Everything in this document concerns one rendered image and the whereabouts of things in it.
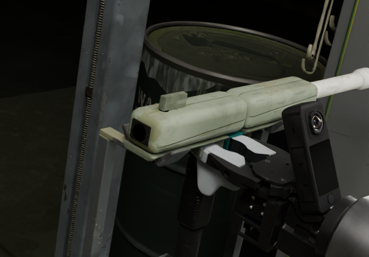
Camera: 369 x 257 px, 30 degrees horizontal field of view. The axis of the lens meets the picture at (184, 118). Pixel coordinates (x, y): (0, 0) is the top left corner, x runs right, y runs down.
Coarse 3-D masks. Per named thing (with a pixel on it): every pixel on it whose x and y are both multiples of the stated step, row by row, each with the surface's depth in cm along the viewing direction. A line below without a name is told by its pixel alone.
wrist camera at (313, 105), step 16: (288, 112) 70; (304, 112) 70; (320, 112) 71; (288, 128) 70; (304, 128) 69; (320, 128) 71; (288, 144) 71; (304, 144) 70; (320, 144) 71; (304, 160) 70; (320, 160) 71; (304, 176) 70; (320, 176) 70; (336, 176) 73; (304, 192) 71; (320, 192) 70; (336, 192) 72; (304, 208) 71; (320, 208) 70
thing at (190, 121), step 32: (160, 96) 72; (224, 96) 80; (256, 96) 82; (288, 96) 86; (320, 96) 95; (128, 128) 72; (160, 128) 70; (192, 128) 73; (224, 128) 78; (256, 128) 83; (192, 160) 81; (192, 192) 82; (192, 224) 83; (192, 256) 85
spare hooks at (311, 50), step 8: (328, 0) 124; (328, 16) 126; (320, 24) 126; (320, 32) 127; (328, 40) 130; (312, 48) 128; (320, 48) 128; (312, 56) 127; (304, 64) 127; (312, 72) 129
